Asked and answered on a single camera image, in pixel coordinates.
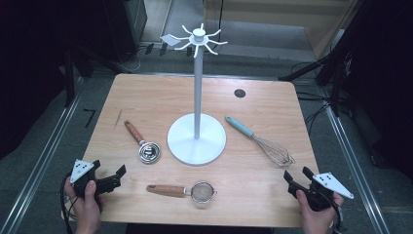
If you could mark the black tripod stand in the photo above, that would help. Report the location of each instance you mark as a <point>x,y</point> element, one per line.
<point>305,70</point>

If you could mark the person's left hand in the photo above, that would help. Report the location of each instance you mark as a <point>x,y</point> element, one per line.
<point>86,211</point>

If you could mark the white hook rack stand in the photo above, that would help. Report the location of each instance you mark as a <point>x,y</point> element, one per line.
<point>196,97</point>

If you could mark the aluminium floor rail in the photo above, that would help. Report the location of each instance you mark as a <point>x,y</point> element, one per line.
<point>352,162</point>
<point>43,162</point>

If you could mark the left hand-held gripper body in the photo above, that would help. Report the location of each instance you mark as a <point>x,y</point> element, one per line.
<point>81,170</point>

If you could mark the white paper tag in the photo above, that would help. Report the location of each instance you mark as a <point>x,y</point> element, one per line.
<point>170,39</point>

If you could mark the black cabinet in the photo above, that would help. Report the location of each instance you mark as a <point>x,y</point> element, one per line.
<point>126,26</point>

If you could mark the dark round table grommet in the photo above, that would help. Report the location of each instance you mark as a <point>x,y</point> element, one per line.
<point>239,93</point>

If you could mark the small black floor bracket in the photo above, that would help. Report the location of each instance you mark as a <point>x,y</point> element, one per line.
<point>149,48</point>
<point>163,48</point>

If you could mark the person's right hand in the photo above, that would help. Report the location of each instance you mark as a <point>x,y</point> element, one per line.
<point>316,222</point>

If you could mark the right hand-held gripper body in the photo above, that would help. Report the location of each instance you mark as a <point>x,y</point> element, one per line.
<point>331,183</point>

